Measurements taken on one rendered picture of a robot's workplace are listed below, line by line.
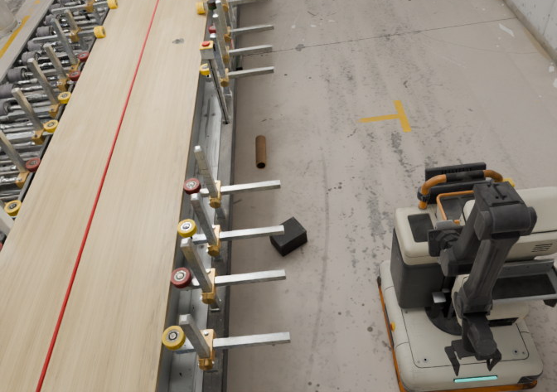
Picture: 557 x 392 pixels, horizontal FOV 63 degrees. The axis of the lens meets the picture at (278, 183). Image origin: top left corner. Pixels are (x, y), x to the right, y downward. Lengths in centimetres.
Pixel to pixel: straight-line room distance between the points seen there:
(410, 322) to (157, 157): 150
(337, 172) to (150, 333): 199
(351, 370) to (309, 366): 22
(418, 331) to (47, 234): 178
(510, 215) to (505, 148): 261
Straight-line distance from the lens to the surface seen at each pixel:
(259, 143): 356
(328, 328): 268
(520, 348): 245
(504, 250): 115
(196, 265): 173
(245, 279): 188
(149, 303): 189
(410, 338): 237
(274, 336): 178
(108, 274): 204
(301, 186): 330
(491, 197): 110
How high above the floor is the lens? 243
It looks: 46 degrees down
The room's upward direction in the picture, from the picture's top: 11 degrees counter-clockwise
